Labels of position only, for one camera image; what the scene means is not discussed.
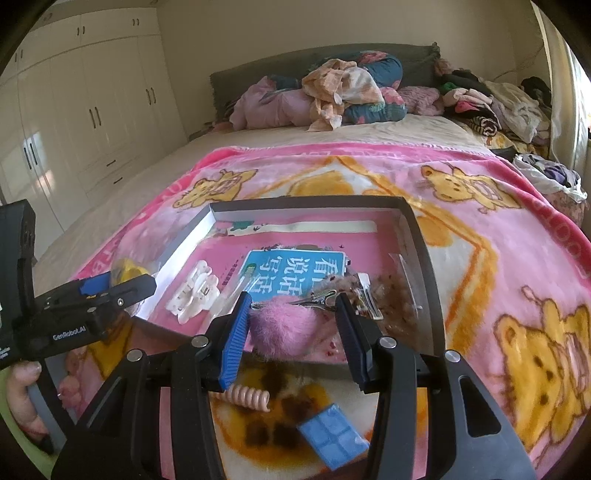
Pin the long clear plastic bag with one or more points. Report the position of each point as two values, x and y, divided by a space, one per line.
406 267

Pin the pile of clothes on bed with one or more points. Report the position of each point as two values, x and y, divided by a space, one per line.
388 69
258 69

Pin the light curtain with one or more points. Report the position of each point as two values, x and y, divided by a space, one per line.
563 92

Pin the floral fabric bin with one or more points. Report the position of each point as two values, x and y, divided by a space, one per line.
570 205

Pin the pink fuzzy garment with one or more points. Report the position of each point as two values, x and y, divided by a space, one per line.
420 99

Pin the pile of folded clothes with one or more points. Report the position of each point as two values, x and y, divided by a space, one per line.
508 106

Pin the white wardrobe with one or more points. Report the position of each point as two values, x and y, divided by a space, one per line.
92 92

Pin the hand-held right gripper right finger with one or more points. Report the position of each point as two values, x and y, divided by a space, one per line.
355 341

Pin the pink pompom hair clip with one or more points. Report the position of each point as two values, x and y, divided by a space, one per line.
281 327

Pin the pink book with blue label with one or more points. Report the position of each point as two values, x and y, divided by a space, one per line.
369 249

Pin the peach floral garment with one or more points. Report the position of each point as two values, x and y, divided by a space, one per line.
351 87

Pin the pink quilted bundle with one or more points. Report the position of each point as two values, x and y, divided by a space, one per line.
268 110

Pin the white bag of clothes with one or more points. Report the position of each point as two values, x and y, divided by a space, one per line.
549 177

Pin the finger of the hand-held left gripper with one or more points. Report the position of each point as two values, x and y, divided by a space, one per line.
134 290
92 285

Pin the person's left hand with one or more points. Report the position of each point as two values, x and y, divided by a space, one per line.
23 397

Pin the large white hair claw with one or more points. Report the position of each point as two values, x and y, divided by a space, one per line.
191 295

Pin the shallow cardboard box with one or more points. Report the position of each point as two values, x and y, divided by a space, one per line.
184 240

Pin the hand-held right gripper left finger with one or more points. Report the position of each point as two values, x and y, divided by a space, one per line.
235 337

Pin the pink bear printed blanket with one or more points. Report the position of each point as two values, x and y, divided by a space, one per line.
485 277

